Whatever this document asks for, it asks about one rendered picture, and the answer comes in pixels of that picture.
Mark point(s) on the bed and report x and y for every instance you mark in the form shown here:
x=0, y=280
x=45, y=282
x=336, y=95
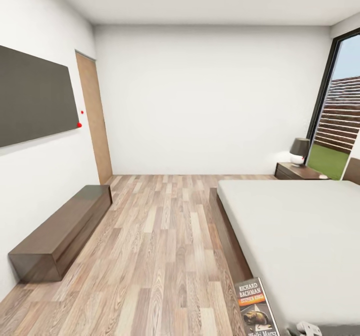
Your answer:
x=302, y=239

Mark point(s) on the table lamp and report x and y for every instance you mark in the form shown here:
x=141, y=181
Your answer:
x=300, y=148

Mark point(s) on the hardback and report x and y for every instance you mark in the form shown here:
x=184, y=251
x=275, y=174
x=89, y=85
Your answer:
x=256, y=313

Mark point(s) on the bench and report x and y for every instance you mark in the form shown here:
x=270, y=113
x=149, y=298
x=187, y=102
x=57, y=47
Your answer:
x=48, y=252

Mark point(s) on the sliding door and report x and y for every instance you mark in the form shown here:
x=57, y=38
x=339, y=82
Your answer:
x=93, y=105

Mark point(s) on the wall mounted tv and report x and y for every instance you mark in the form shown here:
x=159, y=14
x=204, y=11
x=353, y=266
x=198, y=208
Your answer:
x=36, y=98

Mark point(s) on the nightstand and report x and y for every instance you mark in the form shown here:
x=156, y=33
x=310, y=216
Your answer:
x=286, y=171

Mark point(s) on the fixed window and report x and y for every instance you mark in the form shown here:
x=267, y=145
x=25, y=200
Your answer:
x=335, y=121

